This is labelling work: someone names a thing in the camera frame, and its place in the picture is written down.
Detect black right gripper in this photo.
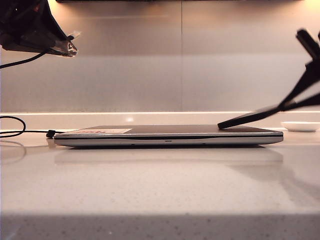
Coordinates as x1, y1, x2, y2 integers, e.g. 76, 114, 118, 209
279, 28, 320, 112

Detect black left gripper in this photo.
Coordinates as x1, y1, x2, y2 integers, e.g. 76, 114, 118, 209
0, 0, 81, 58

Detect black charging cable silver plug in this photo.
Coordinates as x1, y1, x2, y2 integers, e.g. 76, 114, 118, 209
0, 29, 82, 139

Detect small white dish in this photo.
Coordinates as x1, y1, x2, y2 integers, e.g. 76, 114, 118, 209
280, 120, 318, 133

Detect white Nice Try sticker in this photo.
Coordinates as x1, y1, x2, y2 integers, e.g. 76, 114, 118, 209
74, 128, 133, 135

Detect silver Dell laptop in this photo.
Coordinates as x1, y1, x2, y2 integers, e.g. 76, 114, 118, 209
53, 124, 285, 149

